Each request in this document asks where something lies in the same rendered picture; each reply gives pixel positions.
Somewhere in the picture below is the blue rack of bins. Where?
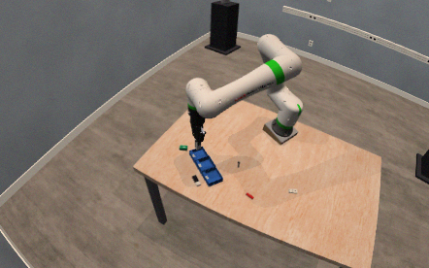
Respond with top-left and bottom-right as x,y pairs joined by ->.
189,147 -> 223,186

